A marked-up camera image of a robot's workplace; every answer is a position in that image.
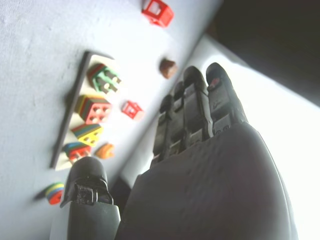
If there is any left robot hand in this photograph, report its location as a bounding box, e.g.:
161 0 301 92
49 62 300 240

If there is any red round disc stack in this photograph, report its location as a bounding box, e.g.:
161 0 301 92
43 182 66 206

